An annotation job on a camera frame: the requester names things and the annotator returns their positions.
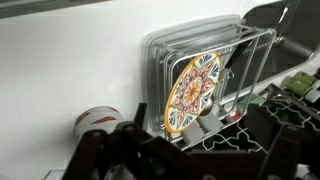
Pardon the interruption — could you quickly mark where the floral ceramic plate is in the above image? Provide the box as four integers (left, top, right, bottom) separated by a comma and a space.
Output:
163, 50, 222, 135

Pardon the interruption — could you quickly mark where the green soap bottle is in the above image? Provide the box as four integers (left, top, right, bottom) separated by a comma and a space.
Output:
281, 70, 316, 98

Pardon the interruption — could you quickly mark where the green sponge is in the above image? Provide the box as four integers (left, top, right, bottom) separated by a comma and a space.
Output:
236, 94, 268, 110

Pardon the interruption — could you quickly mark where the metal spoon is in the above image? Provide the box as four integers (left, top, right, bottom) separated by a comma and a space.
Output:
199, 96, 216, 118

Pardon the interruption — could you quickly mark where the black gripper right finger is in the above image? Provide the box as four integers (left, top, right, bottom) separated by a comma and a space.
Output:
248, 104, 320, 180

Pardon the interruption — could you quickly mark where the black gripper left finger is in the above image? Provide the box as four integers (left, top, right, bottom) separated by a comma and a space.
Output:
61, 102, 201, 180

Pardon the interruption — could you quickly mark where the clear plastic drain tray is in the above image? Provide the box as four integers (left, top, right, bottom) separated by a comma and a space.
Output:
141, 13, 243, 134

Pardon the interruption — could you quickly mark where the stainless steel sink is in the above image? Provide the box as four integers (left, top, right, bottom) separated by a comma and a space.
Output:
239, 0, 320, 85

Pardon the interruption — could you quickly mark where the black handled knife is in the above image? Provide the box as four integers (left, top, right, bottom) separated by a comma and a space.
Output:
221, 33, 258, 73

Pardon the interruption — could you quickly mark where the wire dish rack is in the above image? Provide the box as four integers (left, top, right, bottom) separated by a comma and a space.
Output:
159, 26, 278, 151

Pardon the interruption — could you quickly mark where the white crock red chili print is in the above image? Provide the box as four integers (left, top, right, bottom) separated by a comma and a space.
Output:
73, 105, 124, 139

